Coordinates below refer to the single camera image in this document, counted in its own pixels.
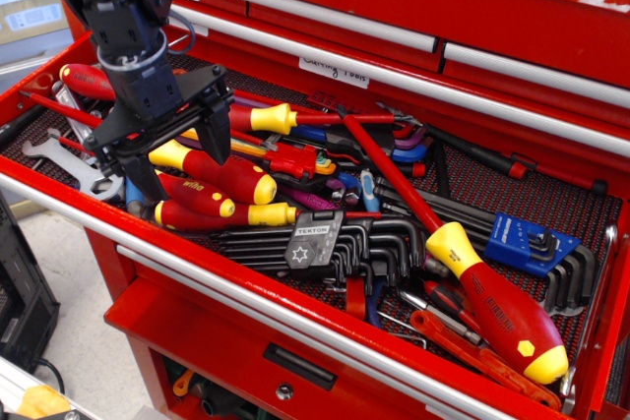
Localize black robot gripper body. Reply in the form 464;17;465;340
85;31;233;168

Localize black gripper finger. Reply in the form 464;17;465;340
115;150;167;202
195;100;230;165

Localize small red yellow Wiha screwdriver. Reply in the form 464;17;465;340
52;134;237;218

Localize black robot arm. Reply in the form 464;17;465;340
65;0;232;201

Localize flat steel open wrench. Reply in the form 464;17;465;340
22;128;125;203

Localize back-centre red yellow screwdriver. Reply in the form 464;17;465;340
228;100;410;136

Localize front red yellow screwdriver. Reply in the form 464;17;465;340
154;200;383;233

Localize back-left red yellow screwdriver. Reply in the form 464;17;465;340
59;63;116;101

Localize medium red yellow screwdriver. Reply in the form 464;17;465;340
19;90;279;206

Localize chrome adjustable wrench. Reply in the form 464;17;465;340
51;80;107;165

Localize red holder coloured hex keys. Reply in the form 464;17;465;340
204;132;336;181

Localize black Tekton torx key set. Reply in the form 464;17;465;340
218;210;426;294

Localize black equipment case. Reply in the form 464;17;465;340
0;201;60;373

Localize open red tool drawer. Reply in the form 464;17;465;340
0;11;630;420

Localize red tool chest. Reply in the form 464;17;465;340
43;0;630;420

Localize small red black screwdriver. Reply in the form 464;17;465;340
422;280;482;345

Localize black red long tool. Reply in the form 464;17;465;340
426;125;608;196

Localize large red yellow screwdriver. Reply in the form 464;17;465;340
338;107;569;385

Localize orange flat plastic tool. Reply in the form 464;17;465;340
409;311;562;411

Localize blue holder hex key set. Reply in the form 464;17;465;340
373;183;598;313

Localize blue handled tool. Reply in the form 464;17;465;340
125;177;145;217

